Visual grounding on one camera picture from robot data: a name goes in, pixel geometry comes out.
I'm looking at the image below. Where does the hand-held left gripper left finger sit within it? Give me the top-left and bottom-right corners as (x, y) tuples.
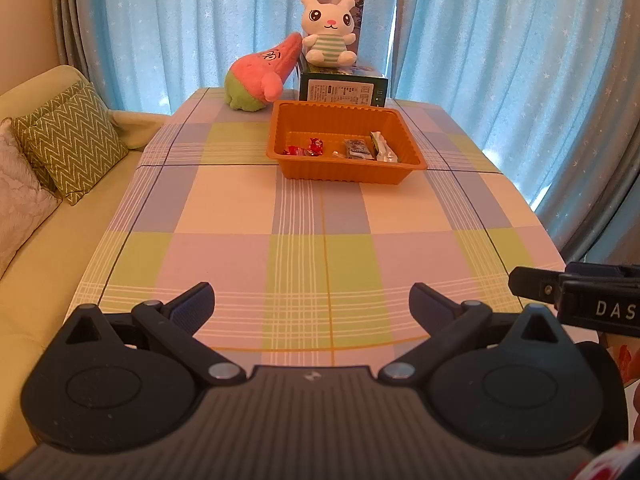
(62, 282), (248, 387)

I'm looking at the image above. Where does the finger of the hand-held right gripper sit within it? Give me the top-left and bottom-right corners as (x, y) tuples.
(565, 261), (640, 277)
(507, 266), (565, 307)

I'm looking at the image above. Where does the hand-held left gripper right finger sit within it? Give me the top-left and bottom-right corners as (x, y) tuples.
(377, 282), (568, 387)

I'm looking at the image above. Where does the silver green snack wrapper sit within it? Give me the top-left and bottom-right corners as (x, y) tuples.
(370, 131), (402, 164)

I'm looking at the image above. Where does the grey printed snack packet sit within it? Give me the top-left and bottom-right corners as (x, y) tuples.
(342, 137), (374, 160)

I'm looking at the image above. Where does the orange plastic tray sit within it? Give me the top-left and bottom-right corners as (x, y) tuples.
(265, 101), (428, 186)

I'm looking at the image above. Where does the person's right hand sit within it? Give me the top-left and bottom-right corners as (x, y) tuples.
(600, 332), (640, 441)

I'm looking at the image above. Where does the grey curtain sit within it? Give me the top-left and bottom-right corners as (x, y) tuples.
(50, 0), (108, 106)
(555, 110), (640, 266)

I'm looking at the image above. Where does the checked tablecloth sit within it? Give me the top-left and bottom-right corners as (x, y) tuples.
(65, 87), (568, 361)

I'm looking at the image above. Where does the beige sofa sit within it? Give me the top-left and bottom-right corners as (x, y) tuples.
(0, 64), (173, 461)

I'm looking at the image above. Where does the person's printed clothing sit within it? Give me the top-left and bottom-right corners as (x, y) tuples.
(570, 442), (640, 480)

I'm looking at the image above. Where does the green zigzag cushion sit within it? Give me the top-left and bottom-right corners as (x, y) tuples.
(12, 81), (130, 207)

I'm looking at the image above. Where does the white textured cushion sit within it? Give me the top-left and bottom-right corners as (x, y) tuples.
(0, 117), (62, 273)

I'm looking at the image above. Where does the blue curtain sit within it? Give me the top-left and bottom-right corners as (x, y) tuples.
(75, 0), (401, 116)
(390, 0), (640, 261)

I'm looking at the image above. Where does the dark green box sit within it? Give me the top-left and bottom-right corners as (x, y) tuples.
(298, 57), (390, 109)

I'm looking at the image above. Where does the pink starfish plush toy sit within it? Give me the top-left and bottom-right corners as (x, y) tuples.
(223, 31), (303, 112)

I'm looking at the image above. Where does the white rabbit plush toy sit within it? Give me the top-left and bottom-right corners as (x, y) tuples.
(299, 0), (359, 66)

